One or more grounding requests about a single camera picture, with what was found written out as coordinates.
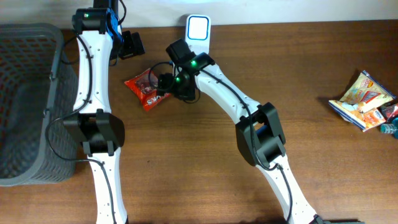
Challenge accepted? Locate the red snack bag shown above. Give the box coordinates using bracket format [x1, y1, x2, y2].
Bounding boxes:
[124, 69, 170, 111]

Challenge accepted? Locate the yellow wet wipes pack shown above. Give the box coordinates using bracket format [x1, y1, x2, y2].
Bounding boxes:
[328, 70, 396, 131]

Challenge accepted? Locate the orange tissue pack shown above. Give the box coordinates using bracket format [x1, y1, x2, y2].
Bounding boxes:
[363, 108, 386, 132]

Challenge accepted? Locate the black red snack packet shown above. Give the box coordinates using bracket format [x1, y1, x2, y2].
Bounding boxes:
[381, 103, 397, 121]

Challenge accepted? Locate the teal mouthwash bottle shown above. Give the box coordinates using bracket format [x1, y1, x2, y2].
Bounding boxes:
[381, 118, 398, 139]

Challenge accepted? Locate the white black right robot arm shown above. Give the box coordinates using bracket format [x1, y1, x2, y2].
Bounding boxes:
[157, 39, 323, 224]

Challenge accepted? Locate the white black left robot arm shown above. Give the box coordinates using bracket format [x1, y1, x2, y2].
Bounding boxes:
[62, 0, 145, 223]

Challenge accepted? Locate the grey plastic mesh basket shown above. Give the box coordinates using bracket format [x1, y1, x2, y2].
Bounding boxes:
[1, 24, 78, 187]

